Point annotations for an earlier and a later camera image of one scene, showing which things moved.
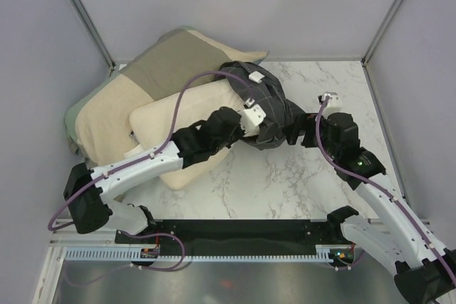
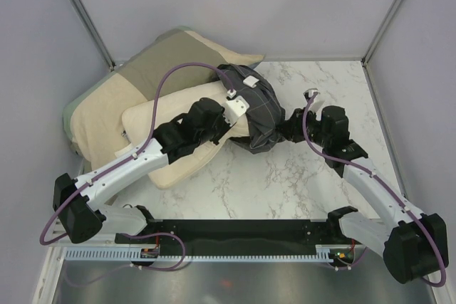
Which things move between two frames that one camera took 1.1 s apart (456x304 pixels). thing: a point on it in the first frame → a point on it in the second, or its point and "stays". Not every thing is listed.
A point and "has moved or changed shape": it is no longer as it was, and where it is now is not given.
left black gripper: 239,133 → 225,127
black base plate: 231,236 stays
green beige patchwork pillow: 97,123 stays
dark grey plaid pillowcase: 266,92 has moved or changed shape
